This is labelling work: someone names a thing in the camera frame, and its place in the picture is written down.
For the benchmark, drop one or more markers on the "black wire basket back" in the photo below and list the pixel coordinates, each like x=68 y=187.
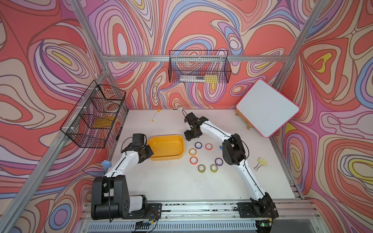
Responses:
x=191 y=66

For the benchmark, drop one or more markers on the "black wire basket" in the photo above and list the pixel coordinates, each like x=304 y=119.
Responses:
x=98 y=100
x=191 y=66

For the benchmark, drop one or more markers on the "orange tape roll middle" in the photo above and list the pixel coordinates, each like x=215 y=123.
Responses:
x=192 y=152

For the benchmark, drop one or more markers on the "yellow block in back basket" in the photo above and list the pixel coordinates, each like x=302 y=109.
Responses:
x=211 y=79

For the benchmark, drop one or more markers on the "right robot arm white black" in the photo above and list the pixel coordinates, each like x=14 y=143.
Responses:
x=235 y=153

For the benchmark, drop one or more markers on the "yellow item in left basket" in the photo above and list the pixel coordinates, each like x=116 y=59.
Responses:
x=103 y=122

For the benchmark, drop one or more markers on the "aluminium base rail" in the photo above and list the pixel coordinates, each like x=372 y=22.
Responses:
x=221 y=216

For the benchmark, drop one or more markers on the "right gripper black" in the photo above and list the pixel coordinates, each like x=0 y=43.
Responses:
x=189 y=137

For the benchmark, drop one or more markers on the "white board pink frame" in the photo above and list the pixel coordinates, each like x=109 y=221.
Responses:
x=266 y=109

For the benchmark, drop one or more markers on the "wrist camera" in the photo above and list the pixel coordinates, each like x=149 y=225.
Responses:
x=191 y=119
x=139 y=139

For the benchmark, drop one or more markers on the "yellow plastic storage box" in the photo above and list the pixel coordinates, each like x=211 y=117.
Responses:
x=168 y=147

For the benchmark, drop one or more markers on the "wooden easel stand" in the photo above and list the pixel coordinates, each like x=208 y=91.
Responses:
x=247 y=122

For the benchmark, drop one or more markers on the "yellow-green tape roll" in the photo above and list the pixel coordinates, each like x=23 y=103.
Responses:
x=201 y=168
x=213 y=168

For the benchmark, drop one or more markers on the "black wire basket left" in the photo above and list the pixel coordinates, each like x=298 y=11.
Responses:
x=98 y=100

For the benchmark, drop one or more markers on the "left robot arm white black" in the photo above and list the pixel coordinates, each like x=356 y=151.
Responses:
x=110 y=194

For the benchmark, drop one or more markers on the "blue cloth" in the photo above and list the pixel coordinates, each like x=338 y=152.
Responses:
x=106 y=165

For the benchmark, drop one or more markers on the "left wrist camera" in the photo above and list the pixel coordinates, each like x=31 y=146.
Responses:
x=139 y=139

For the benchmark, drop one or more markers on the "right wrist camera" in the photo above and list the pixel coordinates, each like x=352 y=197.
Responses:
x=191 y=119

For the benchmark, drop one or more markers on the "red tape roll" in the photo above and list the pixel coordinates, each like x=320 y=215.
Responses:
x=208 y=146
x=193 y=160

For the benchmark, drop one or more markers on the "purple tape roll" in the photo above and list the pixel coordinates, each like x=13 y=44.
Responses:
x=218 y=162
x=198 y=145

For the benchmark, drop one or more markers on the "white yellow marker pen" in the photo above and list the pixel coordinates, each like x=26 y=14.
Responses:
x=156 y=114

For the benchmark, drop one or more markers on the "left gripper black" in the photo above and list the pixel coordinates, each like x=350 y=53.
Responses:
x=148 y=151

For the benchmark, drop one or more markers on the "yellow binder clip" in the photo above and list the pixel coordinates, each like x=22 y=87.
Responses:
x=261 y=162

